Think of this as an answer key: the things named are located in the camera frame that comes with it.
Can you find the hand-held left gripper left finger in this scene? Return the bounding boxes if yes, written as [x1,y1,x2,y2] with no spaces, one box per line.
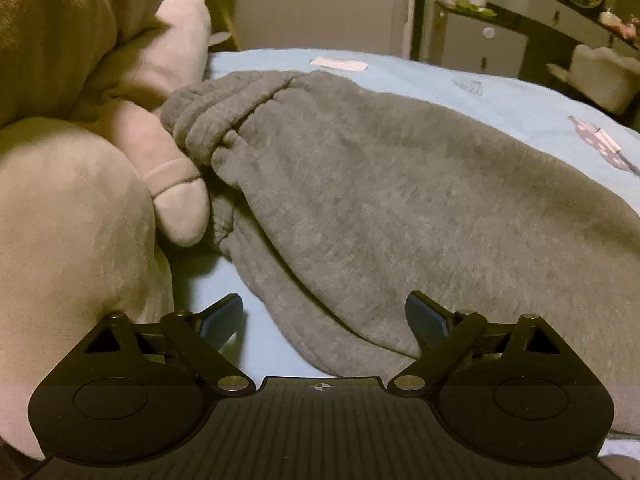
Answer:
[82,294,257,395]

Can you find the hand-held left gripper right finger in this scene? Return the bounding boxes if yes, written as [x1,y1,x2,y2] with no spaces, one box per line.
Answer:
[387,290,558,396]

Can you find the grey pants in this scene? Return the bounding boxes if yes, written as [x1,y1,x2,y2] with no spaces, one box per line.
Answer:
[160,70,640,378]

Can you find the large beige plush toy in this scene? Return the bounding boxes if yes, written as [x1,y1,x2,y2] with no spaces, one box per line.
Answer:
[0,0,213,461]

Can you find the blue printed bedsheet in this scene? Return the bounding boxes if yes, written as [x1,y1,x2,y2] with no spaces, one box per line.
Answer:
[170,49,640,461]

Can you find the white paper slip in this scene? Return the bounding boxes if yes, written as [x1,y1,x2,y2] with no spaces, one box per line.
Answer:
[310,56,369,73]

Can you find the grey drawer cabinet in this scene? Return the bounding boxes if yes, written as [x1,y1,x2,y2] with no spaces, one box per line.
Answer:
[432,1,531,78]

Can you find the white shell-back chair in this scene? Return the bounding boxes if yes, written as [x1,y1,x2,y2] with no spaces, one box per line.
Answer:
[546,44,640,116]

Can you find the yellow shelf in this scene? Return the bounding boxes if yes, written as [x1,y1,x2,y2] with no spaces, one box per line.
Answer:
[165,0,242,52]

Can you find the grey vanity desk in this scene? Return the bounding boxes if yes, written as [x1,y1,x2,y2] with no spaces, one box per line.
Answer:
[490,0,640,56]

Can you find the pink plush toy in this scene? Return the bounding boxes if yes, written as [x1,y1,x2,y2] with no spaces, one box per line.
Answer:
[597,7,640,40]

